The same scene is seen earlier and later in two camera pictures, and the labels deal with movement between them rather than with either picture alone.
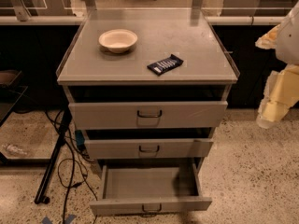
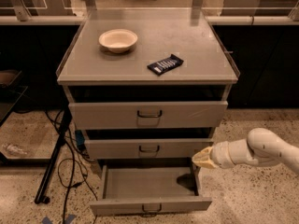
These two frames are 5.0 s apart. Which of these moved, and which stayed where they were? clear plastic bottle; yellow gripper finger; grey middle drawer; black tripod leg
Moved: yellow gripper finger
Stayed: black tripod leg; grey middle drawer; clear plastic bottle
